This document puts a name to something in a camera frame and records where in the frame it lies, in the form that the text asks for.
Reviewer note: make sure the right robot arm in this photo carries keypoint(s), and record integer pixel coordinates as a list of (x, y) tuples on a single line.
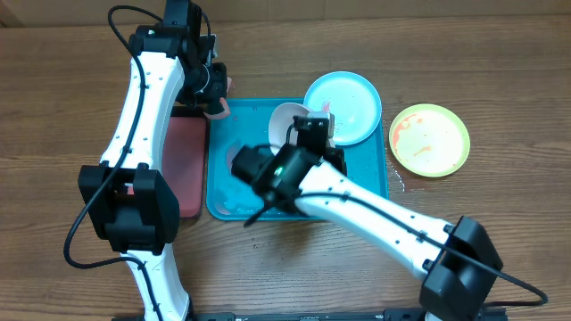
[(308, 178)]

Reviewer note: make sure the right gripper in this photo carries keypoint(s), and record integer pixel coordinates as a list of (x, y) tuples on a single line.
[(338, 160)]

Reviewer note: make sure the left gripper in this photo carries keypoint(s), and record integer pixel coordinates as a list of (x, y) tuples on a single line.
[(220, 72)]

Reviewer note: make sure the light blue plate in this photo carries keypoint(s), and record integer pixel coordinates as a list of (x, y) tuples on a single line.
[(352, 99)]

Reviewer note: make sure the yellow-green plate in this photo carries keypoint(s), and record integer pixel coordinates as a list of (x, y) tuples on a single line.
[(429, 140)]

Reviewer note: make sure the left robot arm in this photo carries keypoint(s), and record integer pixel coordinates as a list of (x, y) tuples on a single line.
[(126, 196)]

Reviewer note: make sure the dark green sponge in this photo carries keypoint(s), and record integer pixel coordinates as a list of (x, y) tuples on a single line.
[(214, 98)]

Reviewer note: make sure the white pink plate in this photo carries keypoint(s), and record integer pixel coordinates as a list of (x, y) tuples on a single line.
[(281, 118)]

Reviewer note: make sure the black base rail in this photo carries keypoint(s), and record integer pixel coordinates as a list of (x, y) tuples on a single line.
[(408, 314)]

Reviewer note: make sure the teal plastic tray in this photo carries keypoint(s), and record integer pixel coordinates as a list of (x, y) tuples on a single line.
[(228, 198)]

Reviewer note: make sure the black tray with red mat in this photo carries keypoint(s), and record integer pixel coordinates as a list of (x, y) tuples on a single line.
[(183, 159)]

